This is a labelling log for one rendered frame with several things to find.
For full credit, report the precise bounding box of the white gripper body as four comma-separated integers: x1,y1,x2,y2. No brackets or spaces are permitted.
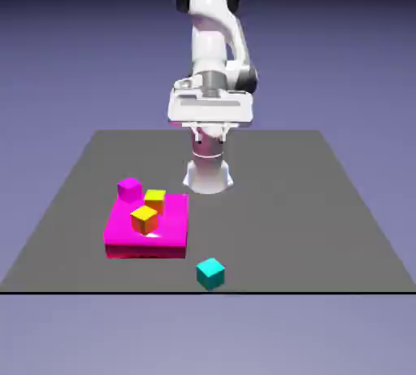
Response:
167,87,254,129

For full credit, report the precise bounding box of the small yellow cube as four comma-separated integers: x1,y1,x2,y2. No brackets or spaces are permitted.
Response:
129,204,159,237
143,188,167,216

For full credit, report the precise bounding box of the large magenta box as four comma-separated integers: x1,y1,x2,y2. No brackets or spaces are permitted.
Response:
103,192,190,259

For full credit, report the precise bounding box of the small magenta cube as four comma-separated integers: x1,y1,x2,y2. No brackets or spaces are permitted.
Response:
116,177,143,204

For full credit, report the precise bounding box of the small teal cube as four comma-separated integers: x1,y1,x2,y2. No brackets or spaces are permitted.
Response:
195,257,226,292

